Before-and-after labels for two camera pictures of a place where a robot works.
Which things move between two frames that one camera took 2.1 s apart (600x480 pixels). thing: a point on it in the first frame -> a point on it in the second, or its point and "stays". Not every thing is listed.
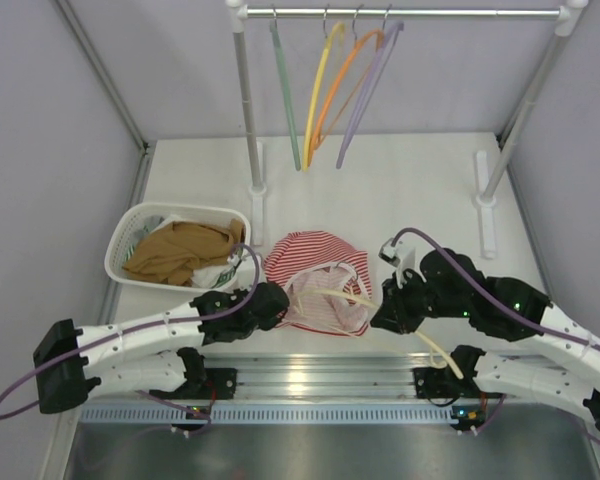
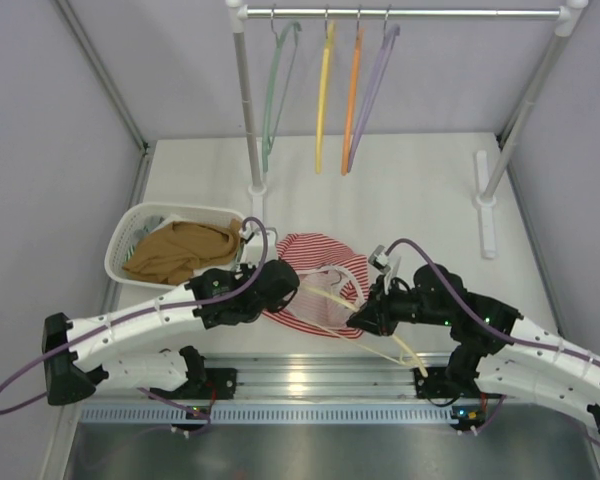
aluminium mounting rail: x=319 y=376 stays
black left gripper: x=276 y=307 -> x=273 y=304
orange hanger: x=376 y=34 -> x=352 y=98
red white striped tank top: x=328 y=282 stays
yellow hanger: x=337 y=26 -> x=323 y=95
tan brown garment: x=175 y=249 stays
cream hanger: x=440 y=358 -> x=332 y=272
